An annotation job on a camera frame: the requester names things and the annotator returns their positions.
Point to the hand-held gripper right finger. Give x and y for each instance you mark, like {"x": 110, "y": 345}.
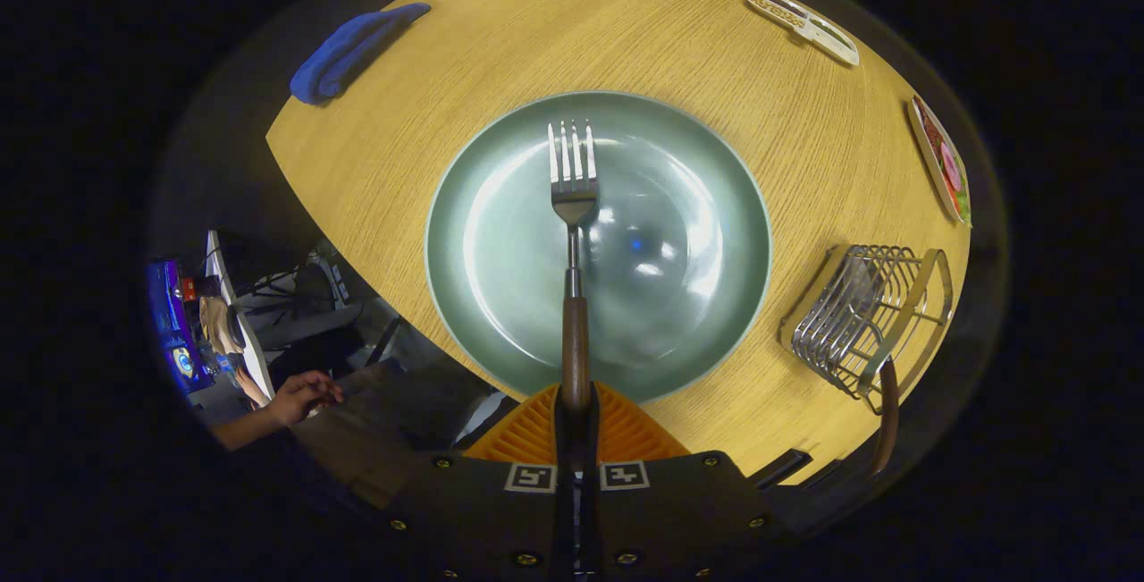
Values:
{"x": 670, "y": 519}

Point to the green round plate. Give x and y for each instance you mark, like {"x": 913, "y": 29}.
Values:
{"x": 679, "y": 278}

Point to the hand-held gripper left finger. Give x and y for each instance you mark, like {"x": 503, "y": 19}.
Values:
{"x": 483, "y": 519}

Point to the black table bracket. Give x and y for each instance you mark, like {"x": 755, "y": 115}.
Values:
{"x": 782, "y": 468}

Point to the blue folded cloth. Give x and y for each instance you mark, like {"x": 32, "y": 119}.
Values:
{"x": 349, "y": 50}

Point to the tan object on laptop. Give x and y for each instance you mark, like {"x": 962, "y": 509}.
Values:
{"x": 219, "y": 323}

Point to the white laptop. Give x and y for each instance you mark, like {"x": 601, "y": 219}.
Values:
{"x": 255, "y": 358}

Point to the blue lit screen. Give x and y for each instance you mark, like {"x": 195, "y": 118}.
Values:
{"x": 170, "y": 323}

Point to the white plate of food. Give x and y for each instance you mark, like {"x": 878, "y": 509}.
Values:
{"x": 943, "y": 162}

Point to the white divided condiment dish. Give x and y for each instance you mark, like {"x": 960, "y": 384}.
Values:
{"x": 804, "y": 25}

